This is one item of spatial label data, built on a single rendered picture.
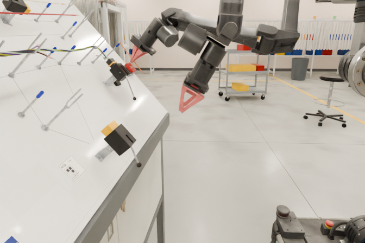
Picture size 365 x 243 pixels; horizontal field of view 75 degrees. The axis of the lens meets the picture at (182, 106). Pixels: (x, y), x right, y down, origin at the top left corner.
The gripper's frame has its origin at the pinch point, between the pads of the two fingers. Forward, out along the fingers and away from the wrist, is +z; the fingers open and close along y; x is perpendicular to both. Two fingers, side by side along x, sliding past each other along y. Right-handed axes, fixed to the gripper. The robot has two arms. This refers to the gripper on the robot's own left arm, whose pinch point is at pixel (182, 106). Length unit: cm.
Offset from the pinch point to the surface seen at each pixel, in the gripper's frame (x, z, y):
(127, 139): -9.1, 11.9, 10.7
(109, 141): -12.7, 14.3, 11.6
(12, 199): -20.6, 20.4, 33.2
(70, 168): -16.8, 20.5, 19.7
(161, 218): 28, 78, -47
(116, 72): -25.4, 6.9, -20.6
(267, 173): 116, 55, -134
